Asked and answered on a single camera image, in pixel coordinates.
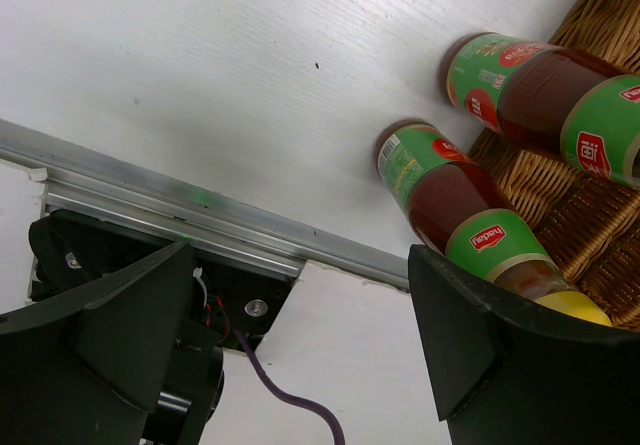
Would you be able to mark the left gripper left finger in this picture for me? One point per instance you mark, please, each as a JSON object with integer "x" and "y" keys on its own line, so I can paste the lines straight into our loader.
{"x": 87, "y": 366}

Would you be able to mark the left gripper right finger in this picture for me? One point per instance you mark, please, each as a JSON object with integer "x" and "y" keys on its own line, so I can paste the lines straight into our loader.
{"x": 505, "y": 370}

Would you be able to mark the woven wicker divided basket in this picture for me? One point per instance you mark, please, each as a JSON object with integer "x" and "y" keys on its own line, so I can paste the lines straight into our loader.
{"x": 589, "y": 226}

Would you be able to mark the sauce bottle yellow cap near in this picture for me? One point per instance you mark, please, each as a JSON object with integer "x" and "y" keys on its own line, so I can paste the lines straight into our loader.
{"x": 455, "y": 207}

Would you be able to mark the sauce bottle yellow cap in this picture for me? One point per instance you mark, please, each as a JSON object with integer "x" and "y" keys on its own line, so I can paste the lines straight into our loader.
{"x": 455, "y": 207}
{"x": 553, "y": 101}

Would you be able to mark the sauce bottle yellow cap far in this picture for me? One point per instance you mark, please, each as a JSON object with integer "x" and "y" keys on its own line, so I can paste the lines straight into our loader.
{"x": 553, "y": 101}

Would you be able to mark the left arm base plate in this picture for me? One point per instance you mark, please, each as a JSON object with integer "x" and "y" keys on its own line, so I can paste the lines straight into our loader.
{"x": 72, "y": 249}

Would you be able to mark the aluminium table rail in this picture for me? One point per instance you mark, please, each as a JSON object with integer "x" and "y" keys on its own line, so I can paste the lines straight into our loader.
{"x": 105, "y": 188}

